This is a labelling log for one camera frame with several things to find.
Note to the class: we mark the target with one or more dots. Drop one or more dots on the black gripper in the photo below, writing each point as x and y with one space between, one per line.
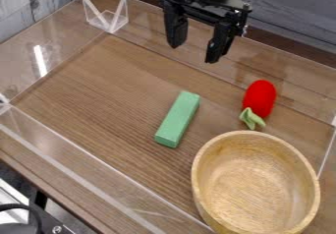
208 12

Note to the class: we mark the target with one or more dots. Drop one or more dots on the green rectangular block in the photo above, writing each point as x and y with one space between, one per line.
178 119

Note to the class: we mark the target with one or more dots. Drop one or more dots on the light wooden bowl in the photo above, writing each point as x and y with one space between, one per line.
255 185

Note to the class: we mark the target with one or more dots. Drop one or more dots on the red plush strawberry toy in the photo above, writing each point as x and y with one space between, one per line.
258 103

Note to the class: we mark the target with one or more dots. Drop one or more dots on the clear acrylic corner bracket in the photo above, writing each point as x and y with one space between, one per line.
108 21

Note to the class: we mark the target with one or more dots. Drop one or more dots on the clear acrylic enclosure wall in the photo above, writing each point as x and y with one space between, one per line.
86 94

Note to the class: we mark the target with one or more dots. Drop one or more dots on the black metal table frame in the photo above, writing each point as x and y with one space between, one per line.
51 225

